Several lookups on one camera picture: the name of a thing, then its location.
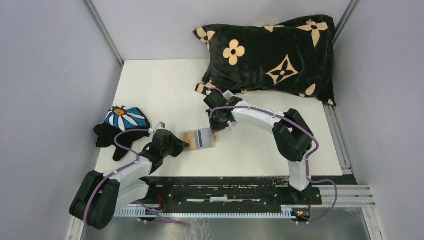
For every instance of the beige leather card holder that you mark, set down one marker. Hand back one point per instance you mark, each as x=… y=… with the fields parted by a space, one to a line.
x=214 y=137

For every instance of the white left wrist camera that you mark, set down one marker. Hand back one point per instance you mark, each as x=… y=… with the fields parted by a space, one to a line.
x=159 y=126

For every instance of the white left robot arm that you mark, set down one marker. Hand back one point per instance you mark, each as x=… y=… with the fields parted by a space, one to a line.
x=101 y=194

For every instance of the slotted cable duct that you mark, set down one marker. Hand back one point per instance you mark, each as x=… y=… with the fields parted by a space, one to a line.
x=135 y=211

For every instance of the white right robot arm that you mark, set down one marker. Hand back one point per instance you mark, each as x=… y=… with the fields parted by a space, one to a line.
x=294 y=139

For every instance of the white credit card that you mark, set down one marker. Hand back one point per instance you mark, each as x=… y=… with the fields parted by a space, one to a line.
x=204 y=139

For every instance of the gold card in holder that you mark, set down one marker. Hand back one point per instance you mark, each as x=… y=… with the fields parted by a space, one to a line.
x=190 y=138

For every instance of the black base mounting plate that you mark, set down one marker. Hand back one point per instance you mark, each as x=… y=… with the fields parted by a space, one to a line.
x=220 y=207

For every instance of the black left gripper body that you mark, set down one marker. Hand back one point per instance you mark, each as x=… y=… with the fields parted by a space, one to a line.
x=167 y=151

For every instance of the black blue flower cloth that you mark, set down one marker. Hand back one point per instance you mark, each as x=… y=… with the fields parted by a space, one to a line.
x=118 y=120

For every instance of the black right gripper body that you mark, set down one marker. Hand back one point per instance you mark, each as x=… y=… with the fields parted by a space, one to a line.
x=216 y=123

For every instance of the black floral pillow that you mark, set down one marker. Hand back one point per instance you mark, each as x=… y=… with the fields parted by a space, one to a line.
x=295 y=57

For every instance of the clear plastic card box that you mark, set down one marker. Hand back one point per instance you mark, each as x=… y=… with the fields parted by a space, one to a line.
x=234 y=126

